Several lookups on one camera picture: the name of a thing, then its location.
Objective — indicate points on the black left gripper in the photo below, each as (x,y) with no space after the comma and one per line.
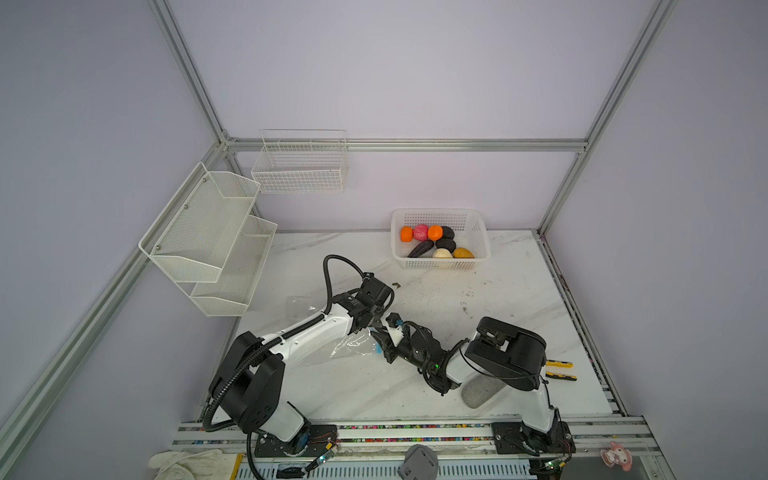
(378,312)

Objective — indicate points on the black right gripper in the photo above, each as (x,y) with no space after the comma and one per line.
(388,348)

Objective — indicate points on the clear zip bag blue zipper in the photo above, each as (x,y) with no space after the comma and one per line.
(322,338)

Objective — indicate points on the orange toy fruit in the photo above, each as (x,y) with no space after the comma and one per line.
(406,234)
(434,233)

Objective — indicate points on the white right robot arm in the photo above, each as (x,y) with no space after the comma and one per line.
(499,351)

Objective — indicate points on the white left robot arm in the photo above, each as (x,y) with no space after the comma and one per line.
(247,386)

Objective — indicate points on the dark purple toy eggplant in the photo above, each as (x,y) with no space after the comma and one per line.
(421,249)

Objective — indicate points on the pink toy fruit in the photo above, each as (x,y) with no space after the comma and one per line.
(420,232)

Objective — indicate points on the cream toy potato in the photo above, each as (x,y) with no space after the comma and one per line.
(442,253)

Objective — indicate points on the grey oval stone pad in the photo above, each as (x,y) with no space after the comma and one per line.
(479,390)

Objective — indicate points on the black toy avocado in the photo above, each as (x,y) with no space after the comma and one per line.
(447,244)

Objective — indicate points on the yellow-brown toy potato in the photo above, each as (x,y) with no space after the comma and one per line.
(462,253)

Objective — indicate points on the grey plastic device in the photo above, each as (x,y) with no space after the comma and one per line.
(420,463)

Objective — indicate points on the white plastic perforated basket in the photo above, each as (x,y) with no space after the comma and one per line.
(470,233)

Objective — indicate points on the white mesh two-tier shelf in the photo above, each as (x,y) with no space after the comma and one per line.
(210,243)

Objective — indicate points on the white cloth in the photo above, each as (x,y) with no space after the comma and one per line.
(207,464)

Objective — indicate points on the pink plush toy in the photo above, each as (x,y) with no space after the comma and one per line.
(616,455)

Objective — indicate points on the aluminium rail base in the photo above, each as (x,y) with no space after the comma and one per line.
(588,435)

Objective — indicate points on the yellow handled pliers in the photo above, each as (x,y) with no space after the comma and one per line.
(560,370)

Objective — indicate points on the white wire wall basket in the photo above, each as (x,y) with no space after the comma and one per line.
(294,161)

